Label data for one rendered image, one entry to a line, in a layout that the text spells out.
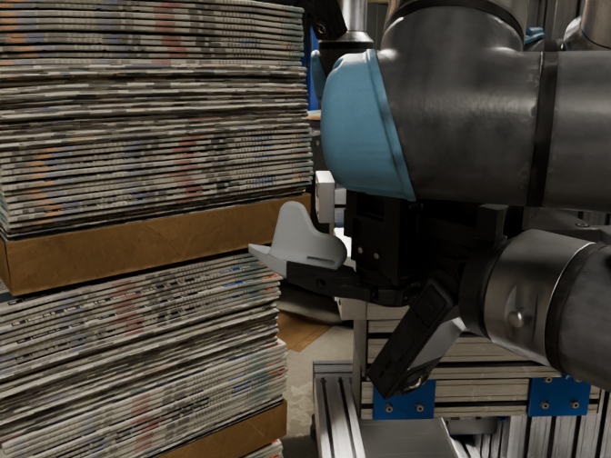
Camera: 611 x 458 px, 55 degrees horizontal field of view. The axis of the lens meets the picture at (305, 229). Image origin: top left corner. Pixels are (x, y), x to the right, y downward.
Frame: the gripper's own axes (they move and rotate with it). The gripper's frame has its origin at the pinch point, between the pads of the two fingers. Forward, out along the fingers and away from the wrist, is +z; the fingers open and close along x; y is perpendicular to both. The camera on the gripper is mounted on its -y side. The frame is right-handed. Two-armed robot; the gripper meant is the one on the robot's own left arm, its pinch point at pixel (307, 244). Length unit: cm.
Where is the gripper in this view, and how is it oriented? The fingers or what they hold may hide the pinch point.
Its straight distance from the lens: 51.5
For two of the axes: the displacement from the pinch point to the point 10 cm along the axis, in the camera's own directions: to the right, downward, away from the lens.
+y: 0.0, -9.6, -2.7
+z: -6.3, -2.1, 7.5
